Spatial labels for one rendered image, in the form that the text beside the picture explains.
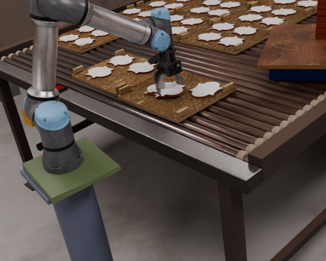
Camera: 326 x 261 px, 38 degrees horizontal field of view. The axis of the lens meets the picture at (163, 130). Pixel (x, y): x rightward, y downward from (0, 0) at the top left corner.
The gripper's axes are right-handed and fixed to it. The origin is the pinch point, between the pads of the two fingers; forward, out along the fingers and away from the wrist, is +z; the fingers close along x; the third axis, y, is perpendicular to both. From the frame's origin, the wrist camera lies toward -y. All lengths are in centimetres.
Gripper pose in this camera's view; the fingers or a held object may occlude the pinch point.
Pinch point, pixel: (168, 88)
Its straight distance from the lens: 208.0
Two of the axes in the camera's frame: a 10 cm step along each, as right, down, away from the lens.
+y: 5.7, 3.4, -7.5
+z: 1.4, 8.6, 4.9
